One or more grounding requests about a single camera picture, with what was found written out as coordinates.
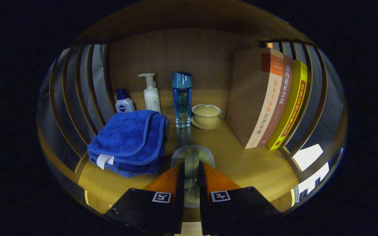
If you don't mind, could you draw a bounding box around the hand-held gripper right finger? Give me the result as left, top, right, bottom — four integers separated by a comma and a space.
198, 161, 281, 236

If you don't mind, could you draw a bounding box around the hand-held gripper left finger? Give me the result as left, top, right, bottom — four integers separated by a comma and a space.
105, 162, 185, 235

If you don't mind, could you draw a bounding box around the wooden countertop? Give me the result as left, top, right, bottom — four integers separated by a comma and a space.
77, 111, 299, 223

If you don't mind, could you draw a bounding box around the wooden cabinet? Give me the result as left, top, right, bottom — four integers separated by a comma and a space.
37, 0, 347, 230

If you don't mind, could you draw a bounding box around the folded blue towel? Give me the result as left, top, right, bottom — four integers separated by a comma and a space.
87, 109, 169, 178

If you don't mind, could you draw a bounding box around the yellow lidded teacup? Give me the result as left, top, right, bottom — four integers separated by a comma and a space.
191, 104, 222, 130

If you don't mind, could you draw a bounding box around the tall blue glass bottle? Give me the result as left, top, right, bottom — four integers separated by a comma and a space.
172, 72, 193, 128

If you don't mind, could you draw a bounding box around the white pump bottle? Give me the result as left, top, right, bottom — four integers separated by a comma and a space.
138, 73, 162, 114

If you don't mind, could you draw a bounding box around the small blue-capped white bottle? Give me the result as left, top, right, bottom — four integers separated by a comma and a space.
115, 88, 136, 113

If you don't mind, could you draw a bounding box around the orange and white book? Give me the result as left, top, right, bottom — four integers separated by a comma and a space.
226, 48, 284, 149

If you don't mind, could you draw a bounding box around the yellow book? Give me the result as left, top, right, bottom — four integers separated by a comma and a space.
267, 60, 308, 150

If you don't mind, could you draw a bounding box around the brown book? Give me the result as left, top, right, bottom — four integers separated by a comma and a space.
257, 55, 294, 147

